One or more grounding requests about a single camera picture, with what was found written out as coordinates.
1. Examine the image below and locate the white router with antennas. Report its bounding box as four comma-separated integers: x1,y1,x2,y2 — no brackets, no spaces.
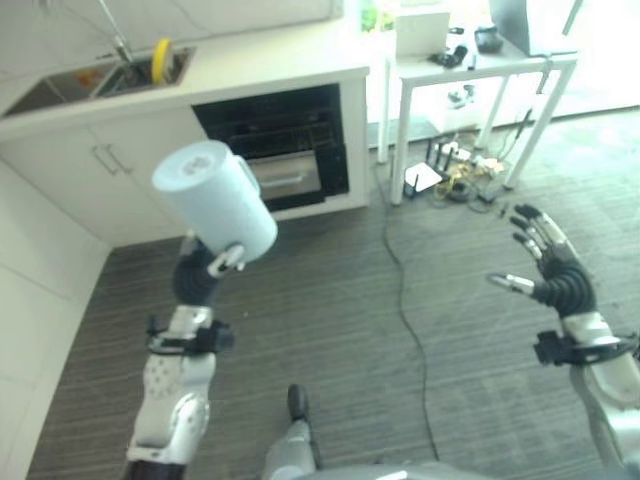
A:
403,160,452,197

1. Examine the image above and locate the robot silver leg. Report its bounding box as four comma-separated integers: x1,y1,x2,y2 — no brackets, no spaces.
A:
261,383,321,480

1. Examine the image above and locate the white metal table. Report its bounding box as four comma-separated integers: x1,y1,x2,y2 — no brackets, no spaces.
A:
377,29,580,206

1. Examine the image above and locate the silver cabinet handle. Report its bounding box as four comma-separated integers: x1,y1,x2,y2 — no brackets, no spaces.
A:
91,143,133,176

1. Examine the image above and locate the black router with antennas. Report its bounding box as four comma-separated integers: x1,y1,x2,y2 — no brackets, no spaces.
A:
425,140,462,171

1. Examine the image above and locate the stainless steel sink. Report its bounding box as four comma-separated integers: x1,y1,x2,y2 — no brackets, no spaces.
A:
3,46,197,118

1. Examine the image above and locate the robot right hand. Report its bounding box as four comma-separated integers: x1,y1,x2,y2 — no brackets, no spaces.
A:
486,203,599,318

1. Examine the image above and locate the white kitchen cabinet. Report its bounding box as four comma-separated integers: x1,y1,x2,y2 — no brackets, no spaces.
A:
0,27,371,247

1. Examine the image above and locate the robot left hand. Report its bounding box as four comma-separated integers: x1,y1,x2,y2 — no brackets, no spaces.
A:
171,229,246,307

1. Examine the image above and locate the black floor cable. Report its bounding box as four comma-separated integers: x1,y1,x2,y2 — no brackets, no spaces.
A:
373,164,441,461

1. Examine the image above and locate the light blue mug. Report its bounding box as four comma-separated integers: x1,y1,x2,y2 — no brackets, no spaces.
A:
151,140,279,264

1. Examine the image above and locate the black device on table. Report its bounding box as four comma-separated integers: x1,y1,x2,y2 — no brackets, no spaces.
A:
428,45,469,68

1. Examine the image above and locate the open laptop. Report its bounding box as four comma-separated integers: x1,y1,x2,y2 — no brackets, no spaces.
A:
488,0,581,57

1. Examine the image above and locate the white box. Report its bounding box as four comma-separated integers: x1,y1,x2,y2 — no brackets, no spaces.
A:
395,11,451,57

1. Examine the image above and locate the open black dishwasher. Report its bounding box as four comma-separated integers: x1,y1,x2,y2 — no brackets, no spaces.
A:
191,83,350,213

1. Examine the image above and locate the chrome faucet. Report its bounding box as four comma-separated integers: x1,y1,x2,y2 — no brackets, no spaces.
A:
97,0,133,64

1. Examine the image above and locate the yellow plate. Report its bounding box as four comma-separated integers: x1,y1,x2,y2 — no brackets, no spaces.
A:
152,38,174,85

